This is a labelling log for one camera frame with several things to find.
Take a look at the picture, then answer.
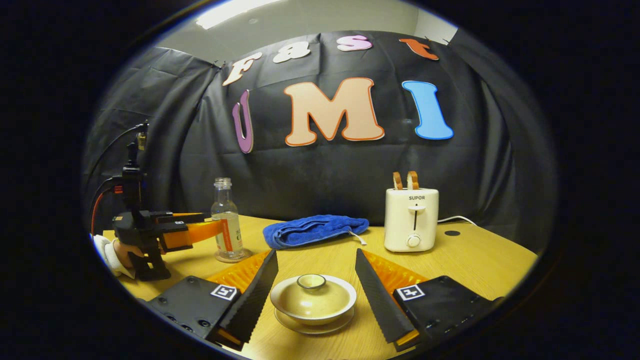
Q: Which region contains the white toaster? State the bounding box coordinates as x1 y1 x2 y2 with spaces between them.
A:
384 187 440 253

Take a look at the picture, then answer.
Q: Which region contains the red gripper cable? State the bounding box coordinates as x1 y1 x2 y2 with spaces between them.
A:
90 186 124 236

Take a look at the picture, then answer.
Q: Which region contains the cream ceramic saucer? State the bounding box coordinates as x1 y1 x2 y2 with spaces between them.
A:
274 307 355 335

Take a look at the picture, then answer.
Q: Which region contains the blue folded towel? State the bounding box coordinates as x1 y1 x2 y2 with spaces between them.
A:
262 215 370 250

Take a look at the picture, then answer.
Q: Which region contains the white toaster cable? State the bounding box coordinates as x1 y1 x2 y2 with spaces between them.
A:
437 215 478 227

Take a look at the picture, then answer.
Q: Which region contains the black backdrop cloth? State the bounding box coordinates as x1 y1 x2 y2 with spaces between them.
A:
85 30 556 251

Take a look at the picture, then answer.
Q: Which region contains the clear plastic water bottle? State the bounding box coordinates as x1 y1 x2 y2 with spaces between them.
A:
210 177 245 260

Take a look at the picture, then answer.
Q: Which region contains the cream ceramic teacup lid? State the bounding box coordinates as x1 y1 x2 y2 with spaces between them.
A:
270 273 357 314

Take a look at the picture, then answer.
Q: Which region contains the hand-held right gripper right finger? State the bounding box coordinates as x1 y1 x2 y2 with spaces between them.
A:
355 248 503 352

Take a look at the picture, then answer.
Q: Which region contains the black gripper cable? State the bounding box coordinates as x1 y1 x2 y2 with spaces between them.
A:
84 122 150 201

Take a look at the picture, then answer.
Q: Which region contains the round wooden coaster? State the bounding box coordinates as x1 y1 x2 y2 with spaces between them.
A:
215 248 253 264

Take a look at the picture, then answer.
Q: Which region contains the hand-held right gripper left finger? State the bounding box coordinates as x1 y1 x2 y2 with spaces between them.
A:
145 249 279 351

